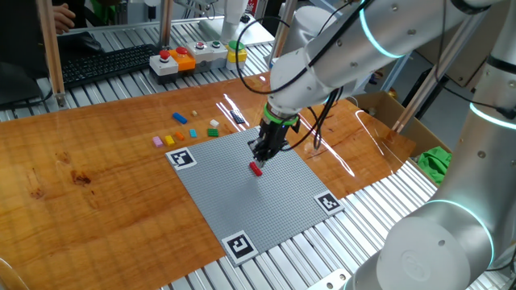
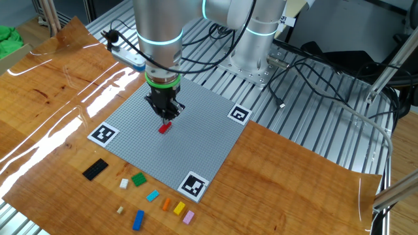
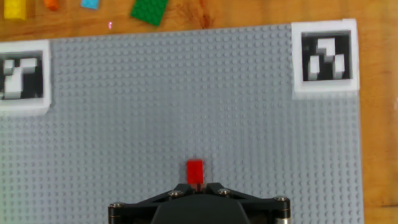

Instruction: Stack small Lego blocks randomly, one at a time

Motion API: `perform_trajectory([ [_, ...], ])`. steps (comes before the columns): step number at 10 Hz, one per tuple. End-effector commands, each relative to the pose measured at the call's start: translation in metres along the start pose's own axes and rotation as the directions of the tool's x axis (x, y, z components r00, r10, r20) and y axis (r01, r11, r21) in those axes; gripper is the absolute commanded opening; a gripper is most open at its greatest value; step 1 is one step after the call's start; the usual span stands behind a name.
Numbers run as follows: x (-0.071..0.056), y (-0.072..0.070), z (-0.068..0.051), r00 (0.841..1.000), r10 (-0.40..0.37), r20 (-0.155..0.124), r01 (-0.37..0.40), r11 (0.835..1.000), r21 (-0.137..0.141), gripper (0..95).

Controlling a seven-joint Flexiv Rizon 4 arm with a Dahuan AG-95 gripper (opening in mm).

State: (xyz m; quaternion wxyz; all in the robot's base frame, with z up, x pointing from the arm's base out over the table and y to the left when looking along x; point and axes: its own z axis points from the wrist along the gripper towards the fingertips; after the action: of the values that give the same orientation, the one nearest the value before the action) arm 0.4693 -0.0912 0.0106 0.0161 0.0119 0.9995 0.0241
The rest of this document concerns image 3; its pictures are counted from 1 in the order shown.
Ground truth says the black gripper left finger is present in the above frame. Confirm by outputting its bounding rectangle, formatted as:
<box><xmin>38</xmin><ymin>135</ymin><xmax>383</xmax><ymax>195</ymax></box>
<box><xmin>108</xmin><ymin>182</ymin><xmax>197</xmax><ymax>224</ymax></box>

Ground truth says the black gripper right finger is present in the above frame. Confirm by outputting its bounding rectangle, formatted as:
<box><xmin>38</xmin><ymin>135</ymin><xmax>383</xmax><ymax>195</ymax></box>
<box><xmin>205</xmin><ymin>182</ymin><xmax>292</xmax><ymax>224</ymax></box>

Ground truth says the red Lego brick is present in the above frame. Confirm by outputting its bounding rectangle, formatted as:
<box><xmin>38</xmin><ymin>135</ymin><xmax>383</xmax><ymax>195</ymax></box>
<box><xmin>185</xmin><ymin>159</ymin><xmax>205</xmax><ymax>185</ymax></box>

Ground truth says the grey Lego baseplate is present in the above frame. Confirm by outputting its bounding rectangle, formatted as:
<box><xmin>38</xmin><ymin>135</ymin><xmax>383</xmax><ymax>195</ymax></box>
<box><xmin>0</xmin><ymin>23</ymin><xmax>364</xmax><ymax>224</ymax></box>

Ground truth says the green Lego plate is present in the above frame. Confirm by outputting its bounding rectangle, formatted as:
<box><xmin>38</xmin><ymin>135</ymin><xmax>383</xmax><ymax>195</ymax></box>
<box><xmin>129</xmin><ymin>0</ymin><xmax>170</xmax><ymax>27</ymax></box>

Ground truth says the cyan Lego brick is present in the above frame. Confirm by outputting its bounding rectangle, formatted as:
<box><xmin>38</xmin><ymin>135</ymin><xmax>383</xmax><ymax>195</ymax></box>
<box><xmin>80</xmin><ymin>0</ymin><xmax>100</xmax><ymax>10</ymax></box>

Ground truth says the orange Lego brick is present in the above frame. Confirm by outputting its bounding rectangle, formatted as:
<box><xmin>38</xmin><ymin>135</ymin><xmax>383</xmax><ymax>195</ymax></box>
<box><xmin>43</xmin><ymin>0</ymin><xmax>60</xmax><ymax>12</ymax></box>

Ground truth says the yellow Lego brick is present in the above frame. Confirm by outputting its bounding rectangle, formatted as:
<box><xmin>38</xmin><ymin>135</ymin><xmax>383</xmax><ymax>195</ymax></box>
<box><xmin>3</xmin><ymin>0</ymin><xmax>28</xmax><ymax>21</ymax></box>

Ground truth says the square fiducial marker tag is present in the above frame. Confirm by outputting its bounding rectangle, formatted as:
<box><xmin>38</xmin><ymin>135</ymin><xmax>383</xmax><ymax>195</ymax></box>
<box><xmin>0</xmin><ymin>39</ymin><xmax>52</xmax><ymax>116</ymax></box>
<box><xmin>290</xmin><ymin>18</ymin><xmax>361</xmax><ymax>100</ymax></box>

